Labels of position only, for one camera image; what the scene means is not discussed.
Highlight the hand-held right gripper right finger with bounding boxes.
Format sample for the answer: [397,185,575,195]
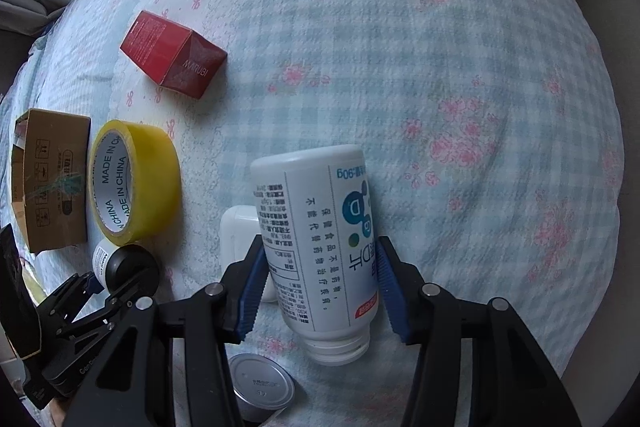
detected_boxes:
[376,235,583,427]

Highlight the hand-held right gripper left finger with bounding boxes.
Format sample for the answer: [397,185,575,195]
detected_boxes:
[64,234,271,427]

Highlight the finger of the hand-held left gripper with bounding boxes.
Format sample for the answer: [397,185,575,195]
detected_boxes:
[36,272,108,344]
[42,265,161,399]

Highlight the small white jar black cap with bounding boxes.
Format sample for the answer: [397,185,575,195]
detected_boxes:
[92,239,160,296]

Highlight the white supplement bottle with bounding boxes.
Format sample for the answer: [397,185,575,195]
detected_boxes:
[249,145,383,366]

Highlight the white earbuds case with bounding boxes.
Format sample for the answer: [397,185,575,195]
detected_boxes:
[220,205,278,304]

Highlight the silver tin can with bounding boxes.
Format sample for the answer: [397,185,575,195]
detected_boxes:
[227,353,296,424]

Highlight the brown cardboard box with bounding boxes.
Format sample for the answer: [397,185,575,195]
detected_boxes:
[11,108,92,254]

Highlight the yellow packing tape roll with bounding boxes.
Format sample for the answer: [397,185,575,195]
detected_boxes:
[87,119,181,247]

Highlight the checked floral bed blanket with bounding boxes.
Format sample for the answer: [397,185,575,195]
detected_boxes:
[0,0,626,427]

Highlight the red carton box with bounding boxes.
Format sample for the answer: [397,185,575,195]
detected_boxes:
[119,10,227,100]

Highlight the grey pillow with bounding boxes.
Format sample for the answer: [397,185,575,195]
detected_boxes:
[0,0,77,34]

